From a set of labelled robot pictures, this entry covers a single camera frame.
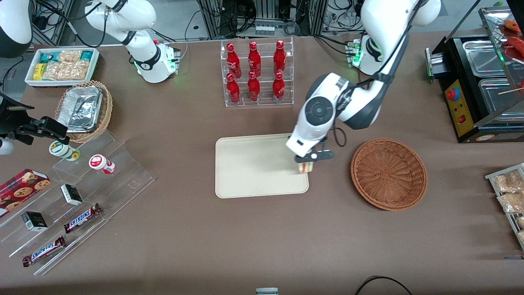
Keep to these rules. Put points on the black food warmer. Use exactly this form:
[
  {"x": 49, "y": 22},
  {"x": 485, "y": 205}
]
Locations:
[{"x": 450, "y": 65}]

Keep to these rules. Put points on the small black box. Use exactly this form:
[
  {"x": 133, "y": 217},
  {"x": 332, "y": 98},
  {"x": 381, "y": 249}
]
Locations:
[
  {"x": 34, "y": 221},
  {"x": 71, "y": 194}
]

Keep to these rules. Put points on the triangle sandwich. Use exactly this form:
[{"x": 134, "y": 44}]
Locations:
[{"x": 306, "y": 167}]

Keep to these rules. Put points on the grey white device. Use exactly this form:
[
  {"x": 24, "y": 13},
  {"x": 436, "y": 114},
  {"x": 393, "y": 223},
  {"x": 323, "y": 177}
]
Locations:
[{"x": 267, "y": 291}]

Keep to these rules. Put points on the clear acrylic stepped display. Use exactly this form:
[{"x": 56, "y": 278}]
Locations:
[{"x": 123, "y": 180}]

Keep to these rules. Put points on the red cap yogurt bottle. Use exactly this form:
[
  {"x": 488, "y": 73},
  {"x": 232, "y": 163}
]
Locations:
[{"x": 99, "y": 162}]

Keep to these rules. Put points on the white plastic snack bin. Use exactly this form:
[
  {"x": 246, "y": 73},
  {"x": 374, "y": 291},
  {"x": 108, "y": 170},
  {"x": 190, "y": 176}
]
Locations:
[{"x": 95, "y": 65}]

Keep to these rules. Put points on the grey power strip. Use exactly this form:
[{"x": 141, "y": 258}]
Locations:
[{"x": 265, "y": 30}]

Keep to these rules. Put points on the yellow snack packet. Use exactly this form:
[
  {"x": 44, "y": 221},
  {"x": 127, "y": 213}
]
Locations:
[{"x": 39, "y": 71}]

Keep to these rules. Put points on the beige plastic tray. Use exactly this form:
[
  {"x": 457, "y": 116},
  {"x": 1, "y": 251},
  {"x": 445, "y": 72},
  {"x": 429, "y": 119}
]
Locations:
[{"x": 254, "y": 166}]

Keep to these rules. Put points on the light wicker basket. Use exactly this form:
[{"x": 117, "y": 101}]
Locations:
[{"x": 107, "y": 108}]

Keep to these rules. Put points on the green cap yogurt bottle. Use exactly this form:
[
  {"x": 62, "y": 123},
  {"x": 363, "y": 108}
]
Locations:
[{"x": 63, "y": 150}]

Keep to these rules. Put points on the aluminium foil container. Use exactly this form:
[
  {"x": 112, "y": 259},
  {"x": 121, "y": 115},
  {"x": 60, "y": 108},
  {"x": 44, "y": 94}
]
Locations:
[{"x": 80, "y": 108}]

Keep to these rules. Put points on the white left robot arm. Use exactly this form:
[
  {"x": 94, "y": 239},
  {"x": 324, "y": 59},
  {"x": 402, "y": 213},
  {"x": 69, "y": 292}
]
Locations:
[{"x": 389, "y": 24}]

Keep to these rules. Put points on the red cookie box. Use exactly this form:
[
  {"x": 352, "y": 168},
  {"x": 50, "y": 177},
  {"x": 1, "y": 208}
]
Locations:
[{"x": 22, "y": 189}]

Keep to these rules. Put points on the red cola bottle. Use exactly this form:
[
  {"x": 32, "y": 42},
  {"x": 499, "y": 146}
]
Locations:
[
  {"x": 278, "y": 87},
  {"x": 232, "y": 59},
  {"x": 279, "y": 56},
  {"x": 253, "y": 87},
  {"x": 233, "y": 89},
  {"x": 254, "y": 58}
]

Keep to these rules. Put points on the aluminium frame rack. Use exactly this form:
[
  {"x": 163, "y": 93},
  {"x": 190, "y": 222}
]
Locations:
[{"x": 266, "y": 12}]

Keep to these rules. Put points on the clear acrylic bottle rack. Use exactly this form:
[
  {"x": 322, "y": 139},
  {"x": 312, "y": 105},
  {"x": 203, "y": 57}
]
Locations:
[{"x": 264, "y": 100}]

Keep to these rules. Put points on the red sausage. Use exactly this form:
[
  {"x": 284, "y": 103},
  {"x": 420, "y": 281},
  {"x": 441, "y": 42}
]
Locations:
[{"x": 515, "y": 44}]

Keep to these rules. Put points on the steel warmer pan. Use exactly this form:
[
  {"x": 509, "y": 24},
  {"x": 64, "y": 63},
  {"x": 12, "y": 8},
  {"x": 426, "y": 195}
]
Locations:
[
  {"x": 495, "y": 96},
  {"x": 483, "y": 57}
]

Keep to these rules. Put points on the snickers chocolate bar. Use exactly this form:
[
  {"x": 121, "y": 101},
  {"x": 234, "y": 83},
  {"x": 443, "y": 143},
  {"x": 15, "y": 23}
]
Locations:
[
  {"x": 82, "y": 218},
  {"x": 43, "y": 251}
]

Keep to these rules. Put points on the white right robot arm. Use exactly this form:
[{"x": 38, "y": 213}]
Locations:
[{"x": 143, "y": 61}]

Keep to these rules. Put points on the clear bag of crackers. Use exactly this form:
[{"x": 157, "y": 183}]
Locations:
[
  {"x": 507, "y": 183},
  {"x": 521, "y": 222},
  {"x": 511, "y": 202}
]

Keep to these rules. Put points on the brown wicker basket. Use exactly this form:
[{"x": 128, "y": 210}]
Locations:
[{"x": 389, "y": 174}]

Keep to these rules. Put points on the clear bag of nuts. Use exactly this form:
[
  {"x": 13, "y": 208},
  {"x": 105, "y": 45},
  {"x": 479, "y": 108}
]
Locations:
[
  {"x": 70, "y": 55},
  {"x": 67, "y": 71}
]

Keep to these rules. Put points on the teal snack packet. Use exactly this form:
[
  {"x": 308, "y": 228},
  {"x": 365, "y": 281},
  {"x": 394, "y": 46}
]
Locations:
[
  {"x": 86, "y": 55},
  {"x": 48, "y": 57}
]

